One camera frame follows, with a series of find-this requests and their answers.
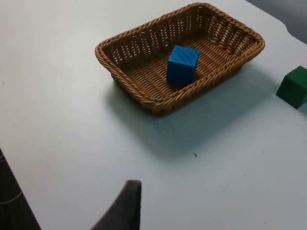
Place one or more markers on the pale brown wicker basket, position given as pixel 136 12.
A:
pixel 148 72

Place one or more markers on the green cube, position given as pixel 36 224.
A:
pixel 293 88

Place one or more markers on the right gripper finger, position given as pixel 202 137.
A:
pixel 122 210

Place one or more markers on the blue cube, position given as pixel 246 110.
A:
pixel 182 67

